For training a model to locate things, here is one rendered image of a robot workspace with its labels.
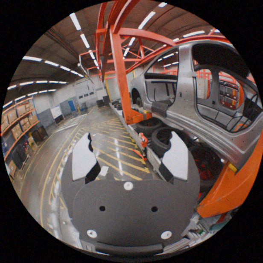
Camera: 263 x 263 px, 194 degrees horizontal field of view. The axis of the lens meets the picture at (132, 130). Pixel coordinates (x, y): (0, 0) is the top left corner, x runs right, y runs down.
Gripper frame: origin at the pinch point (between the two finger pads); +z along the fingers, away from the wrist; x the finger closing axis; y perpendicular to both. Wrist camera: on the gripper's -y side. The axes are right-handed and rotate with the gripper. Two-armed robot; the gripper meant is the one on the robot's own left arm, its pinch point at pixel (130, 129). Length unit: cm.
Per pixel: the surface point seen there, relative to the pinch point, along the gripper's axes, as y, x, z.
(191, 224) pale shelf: 73, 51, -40
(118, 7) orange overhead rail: -173, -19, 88
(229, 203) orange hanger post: 28, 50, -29
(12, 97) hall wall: -295, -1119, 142
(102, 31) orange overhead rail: -194, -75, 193
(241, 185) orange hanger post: 14, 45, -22
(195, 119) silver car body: 19, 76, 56
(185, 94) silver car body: -6, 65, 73
